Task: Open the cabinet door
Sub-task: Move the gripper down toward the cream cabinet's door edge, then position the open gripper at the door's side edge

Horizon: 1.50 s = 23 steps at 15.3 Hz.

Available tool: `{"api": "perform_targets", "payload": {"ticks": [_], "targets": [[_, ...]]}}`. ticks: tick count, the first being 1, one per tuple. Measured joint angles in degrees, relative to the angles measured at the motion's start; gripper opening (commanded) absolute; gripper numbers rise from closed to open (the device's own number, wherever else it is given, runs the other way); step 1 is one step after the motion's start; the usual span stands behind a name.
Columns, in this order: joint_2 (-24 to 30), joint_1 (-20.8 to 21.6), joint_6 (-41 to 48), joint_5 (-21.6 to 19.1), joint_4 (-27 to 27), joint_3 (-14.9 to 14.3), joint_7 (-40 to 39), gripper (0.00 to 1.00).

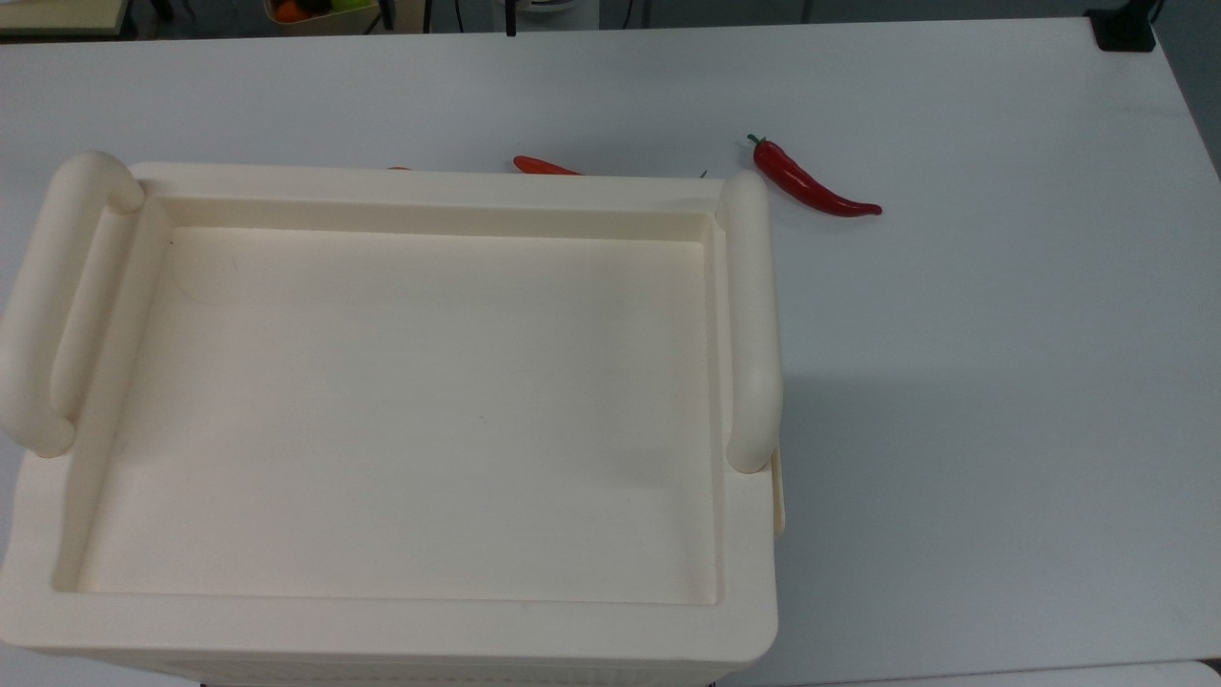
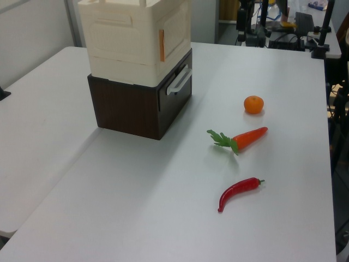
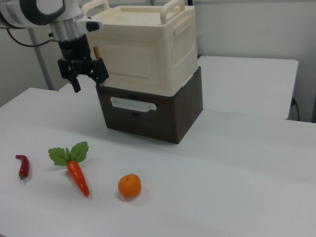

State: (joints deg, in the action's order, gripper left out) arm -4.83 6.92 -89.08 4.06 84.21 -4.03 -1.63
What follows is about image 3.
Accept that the cream plastic cabinet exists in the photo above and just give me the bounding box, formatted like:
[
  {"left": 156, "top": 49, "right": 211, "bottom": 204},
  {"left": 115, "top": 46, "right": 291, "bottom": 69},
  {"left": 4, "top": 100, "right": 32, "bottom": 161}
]
[{"left": 80, "top": 0, "right": 199, "bottom": 97}]

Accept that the white drawer handle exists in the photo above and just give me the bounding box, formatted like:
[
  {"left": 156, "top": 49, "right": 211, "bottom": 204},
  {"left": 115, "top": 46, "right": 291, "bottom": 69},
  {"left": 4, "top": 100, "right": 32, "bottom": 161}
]
[{"left": 110, "top": 96, "right": 158, "bottom": 113}]

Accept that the dark brown drawer box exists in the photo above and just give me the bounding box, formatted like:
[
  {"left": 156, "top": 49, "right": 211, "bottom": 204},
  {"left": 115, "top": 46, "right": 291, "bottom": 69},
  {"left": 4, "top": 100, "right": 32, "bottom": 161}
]
[{"left": 95, "top": 66, "right": 204, "bottom": 145}]

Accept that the black wall cable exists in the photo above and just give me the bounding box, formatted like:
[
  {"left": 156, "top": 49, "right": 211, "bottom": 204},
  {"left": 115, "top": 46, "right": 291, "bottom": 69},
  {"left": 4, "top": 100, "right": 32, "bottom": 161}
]
[{"left": 291, "top": 97, "right": 301, "bottom": 121}]

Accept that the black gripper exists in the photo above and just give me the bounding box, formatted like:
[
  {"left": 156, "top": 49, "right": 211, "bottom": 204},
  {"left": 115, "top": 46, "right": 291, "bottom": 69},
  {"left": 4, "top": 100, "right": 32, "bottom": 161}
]
[{"left": 57, "top": 34, "right": 110, "bottom": 95}]

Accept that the orange-red chili pepper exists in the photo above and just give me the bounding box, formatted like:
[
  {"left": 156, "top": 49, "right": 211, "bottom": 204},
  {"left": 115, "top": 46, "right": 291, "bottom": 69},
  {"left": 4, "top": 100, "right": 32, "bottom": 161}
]
[{"left": 48, "top": 141, "right": 90, "bottom": 198}]

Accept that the orange mandarin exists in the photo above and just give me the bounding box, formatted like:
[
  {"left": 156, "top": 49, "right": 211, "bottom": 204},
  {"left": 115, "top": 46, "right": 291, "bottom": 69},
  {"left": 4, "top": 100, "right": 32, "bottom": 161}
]
[{"left": 118, "top": 173, "right": 142, "bottom": 198}]

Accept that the red chili pepper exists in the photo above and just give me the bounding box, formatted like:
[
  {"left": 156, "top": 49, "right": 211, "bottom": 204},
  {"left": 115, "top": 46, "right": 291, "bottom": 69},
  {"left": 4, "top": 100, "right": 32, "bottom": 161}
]
[{"left": 15, "top": 154, "right": 31, "bottom": 181}]

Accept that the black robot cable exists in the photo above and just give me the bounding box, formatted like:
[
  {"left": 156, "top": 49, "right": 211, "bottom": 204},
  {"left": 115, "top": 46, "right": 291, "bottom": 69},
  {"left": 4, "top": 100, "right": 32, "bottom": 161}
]
[{"left": 0, "top": 26, "right": 59, "bottom": 48}]

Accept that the grey metal pole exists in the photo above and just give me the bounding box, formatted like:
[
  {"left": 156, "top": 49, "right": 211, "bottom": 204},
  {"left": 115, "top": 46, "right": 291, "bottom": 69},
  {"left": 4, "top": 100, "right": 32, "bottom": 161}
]
[{"left": 28, "top": 26, "right": 55, "bottom": 91}]

